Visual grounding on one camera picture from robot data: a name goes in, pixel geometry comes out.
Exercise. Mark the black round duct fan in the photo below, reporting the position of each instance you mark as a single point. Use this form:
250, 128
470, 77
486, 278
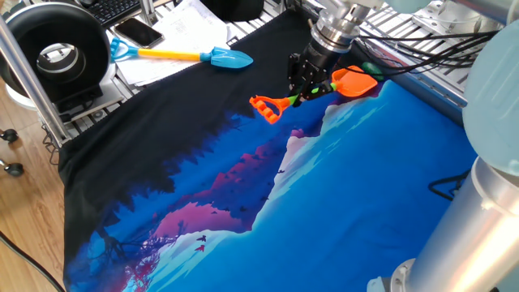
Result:
24, 48

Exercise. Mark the white printed paper sheets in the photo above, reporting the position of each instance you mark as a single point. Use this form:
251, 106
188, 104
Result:
190, 28

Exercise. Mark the black smartphone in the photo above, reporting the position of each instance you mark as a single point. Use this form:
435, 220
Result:
138, 32

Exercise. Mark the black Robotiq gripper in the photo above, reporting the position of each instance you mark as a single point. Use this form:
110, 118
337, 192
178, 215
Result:
318, 61

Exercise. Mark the black computer keyboard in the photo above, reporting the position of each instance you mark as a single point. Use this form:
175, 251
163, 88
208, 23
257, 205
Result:
113, 10

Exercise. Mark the black cap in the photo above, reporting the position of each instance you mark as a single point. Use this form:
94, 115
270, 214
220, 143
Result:
231, 10

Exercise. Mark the silver metal mounting plate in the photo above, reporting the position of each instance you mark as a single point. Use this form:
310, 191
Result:
434, 20

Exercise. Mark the blue yellow toy shovel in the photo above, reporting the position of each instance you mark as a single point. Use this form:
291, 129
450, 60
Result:
229, 58

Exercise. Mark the mountain landscape printed cloth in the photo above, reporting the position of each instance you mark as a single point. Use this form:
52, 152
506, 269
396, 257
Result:
344, 182

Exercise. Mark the short aluminium post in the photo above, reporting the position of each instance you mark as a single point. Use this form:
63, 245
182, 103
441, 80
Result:
148, 12

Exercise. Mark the orange green toy shovel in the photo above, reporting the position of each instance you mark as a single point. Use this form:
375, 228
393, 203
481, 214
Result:
354, 83

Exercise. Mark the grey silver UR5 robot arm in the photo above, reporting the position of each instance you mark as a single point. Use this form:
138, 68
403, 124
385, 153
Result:
466, 243

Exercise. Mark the black caster wheel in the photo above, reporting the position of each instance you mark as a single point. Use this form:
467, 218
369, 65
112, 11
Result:
13, 168
9, 135

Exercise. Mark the green toy cucumber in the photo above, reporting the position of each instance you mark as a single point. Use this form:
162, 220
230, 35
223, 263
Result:
373, 69

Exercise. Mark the aluminium frame post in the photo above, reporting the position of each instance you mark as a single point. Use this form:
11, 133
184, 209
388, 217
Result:
32, 81

